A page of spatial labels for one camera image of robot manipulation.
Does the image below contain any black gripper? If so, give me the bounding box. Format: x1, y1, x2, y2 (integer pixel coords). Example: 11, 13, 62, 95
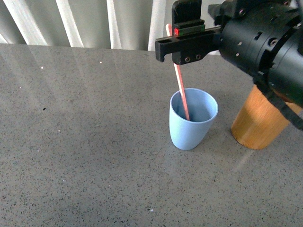
208, 0, 303, 106

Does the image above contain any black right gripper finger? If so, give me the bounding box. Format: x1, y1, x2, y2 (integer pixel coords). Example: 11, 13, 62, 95
155, 27, 221, 65

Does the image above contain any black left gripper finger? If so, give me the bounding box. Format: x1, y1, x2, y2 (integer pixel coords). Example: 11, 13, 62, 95
171, 0, 205, 36

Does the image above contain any pink chopstick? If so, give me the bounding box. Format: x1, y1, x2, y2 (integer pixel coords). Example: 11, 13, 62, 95
165, 23, 191, 122

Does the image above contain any light blue cup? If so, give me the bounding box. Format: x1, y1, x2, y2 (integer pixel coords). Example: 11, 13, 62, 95
169, 88, 219, 150

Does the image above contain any bamboo chopstick holder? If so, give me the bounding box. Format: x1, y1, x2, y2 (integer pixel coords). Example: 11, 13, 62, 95
231, 86, 290, 150

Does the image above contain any white curtain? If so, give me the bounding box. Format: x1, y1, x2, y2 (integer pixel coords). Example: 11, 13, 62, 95
0, 0, 173, 51

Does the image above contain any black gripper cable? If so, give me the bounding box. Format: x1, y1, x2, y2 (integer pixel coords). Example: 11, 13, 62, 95
252, 70, 303, 131

